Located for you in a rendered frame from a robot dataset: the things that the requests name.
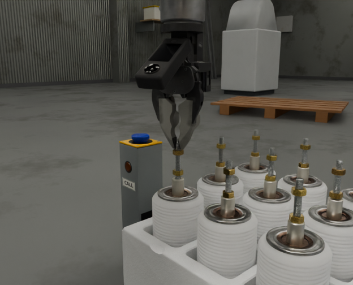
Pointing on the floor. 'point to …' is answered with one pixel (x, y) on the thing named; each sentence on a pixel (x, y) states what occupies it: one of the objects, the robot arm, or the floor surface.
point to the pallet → (282, 106)
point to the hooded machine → (250, 49)
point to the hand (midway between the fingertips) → (176, 142)
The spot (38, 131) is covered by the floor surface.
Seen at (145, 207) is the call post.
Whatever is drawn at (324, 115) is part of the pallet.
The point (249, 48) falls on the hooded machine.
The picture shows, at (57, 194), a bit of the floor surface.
